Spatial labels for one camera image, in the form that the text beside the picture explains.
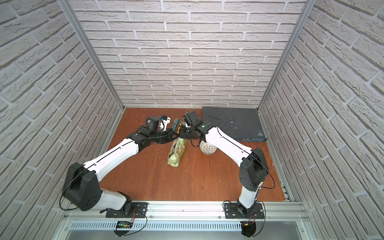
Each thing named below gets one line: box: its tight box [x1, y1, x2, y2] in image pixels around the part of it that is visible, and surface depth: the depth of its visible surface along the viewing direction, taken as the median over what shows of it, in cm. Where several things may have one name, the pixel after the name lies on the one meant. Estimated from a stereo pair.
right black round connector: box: [240, 221, 257, 238], surface depth 71 cm
